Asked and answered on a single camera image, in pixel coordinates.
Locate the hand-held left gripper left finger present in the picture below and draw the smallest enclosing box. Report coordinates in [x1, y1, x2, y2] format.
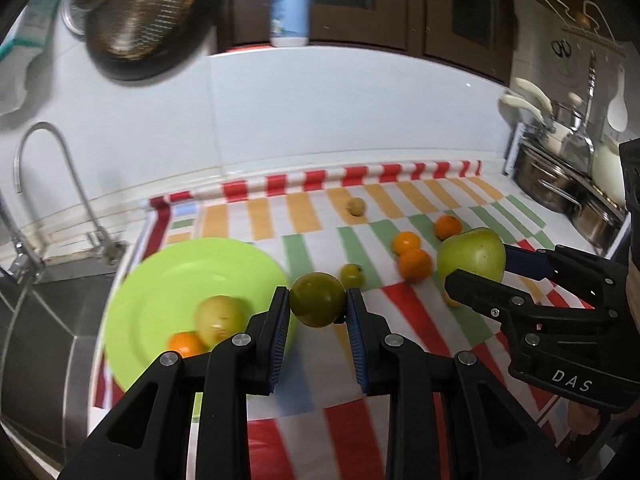
[60, 286, 296, 480]

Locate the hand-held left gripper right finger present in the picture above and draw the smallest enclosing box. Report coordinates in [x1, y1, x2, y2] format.
[345, 287, 586, 480]

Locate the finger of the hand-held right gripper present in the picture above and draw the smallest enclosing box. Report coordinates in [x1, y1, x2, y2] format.
[444, 269, 621, 343]
[504, 244, 628, 311]

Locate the large green apple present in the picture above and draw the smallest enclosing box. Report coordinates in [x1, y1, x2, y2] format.
[436, 227, 507, 286]

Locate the small dark green fruit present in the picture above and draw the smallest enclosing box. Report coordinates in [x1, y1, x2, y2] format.
[290, 271, 347, 328]

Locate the orange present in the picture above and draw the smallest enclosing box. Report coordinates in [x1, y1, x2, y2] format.
[434, 215, 462, 241]
[397, 249, 433, 282]
[167, 331, 208, 358]
[391, 231, 422, 256]

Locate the green plate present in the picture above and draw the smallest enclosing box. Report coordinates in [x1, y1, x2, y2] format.
[97, 237, 296, 398]

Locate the person's right hand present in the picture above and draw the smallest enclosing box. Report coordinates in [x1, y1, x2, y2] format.
[567, 402, 617, 437]

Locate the yellow-green apple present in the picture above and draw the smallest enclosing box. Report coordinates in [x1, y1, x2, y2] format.
[194, 295, 251, 348]

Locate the striped colourful tablecloth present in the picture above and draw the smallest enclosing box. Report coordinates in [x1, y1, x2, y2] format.
[87, 160, 601, 480]

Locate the steel pot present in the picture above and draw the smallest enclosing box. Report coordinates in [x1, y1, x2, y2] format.
[570, 195, 626, 247]
[515, 142, 583, 213]

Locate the white pot rack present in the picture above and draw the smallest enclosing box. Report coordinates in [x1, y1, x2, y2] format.
[505, 122, 527, 177]

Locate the cream jug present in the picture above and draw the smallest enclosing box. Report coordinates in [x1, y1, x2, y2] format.
[591, 140, 626, 198]

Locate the metal spatula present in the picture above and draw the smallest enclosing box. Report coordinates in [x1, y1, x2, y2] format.
[560, 52, 598, 171]

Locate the white rice paddle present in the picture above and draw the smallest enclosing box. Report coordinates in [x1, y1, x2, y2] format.
[606, 65, 629, 132]

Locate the steel sink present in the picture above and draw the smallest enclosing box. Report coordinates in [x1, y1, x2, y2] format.
[0, 260, 121, 461]

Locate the thin gooseneck faucet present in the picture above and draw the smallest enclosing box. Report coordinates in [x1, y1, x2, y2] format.
[14, 121, 128, 266]

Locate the chrome kitchen faucet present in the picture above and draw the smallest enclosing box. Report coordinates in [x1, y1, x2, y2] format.
[0, 195, 43, 281]

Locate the black frying pan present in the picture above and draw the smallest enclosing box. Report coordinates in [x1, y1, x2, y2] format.
[82, 0, 216, 82]

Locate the white pump bottle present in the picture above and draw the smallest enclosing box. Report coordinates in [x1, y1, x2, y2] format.
[269, 0, 312, 48]

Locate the brass perforated strainer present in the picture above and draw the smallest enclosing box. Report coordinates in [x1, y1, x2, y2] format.
[87, 0, 196, 58]

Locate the round steel steamer plate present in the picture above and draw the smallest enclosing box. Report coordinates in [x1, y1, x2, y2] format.
[61, 0, 91, 37]

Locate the cream-handled pan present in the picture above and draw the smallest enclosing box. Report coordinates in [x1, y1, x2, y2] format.
[515, 77, 581, 131]
[500, 94, 571, 157]

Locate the white wire rack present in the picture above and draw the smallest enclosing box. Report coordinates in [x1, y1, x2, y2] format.
[537, 0, 626, 55]

